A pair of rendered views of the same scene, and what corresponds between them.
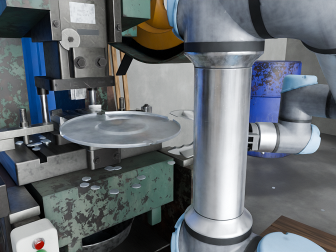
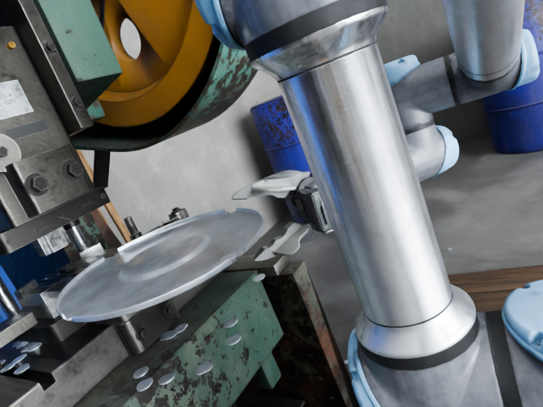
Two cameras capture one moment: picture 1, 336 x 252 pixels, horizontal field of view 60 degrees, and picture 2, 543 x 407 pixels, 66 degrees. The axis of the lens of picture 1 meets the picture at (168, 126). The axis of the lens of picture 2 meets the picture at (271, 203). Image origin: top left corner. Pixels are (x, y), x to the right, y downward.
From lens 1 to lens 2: 0.14 m
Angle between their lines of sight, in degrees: 13
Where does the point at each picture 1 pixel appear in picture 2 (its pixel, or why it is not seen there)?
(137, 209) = (241, 376)
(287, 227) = not seen: hidden behind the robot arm
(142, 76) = (127, 183)
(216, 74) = (334, 72)
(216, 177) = (399, 249)
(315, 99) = (431, 85)
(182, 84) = (189, 170)
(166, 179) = (261, 307)
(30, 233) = not seen: outside the picture
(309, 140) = (444, 148)
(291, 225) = not seen: hidden behind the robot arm
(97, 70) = (73, 186)
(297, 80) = (394, 69)
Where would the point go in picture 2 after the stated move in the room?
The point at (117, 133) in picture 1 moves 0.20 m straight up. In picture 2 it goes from (167, 269) to (92, 115)
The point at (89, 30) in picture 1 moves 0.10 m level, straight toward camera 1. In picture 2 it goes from (27, 126) to (29, 116)
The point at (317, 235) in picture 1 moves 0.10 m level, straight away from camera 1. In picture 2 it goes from (485, 279) to (473, 260)
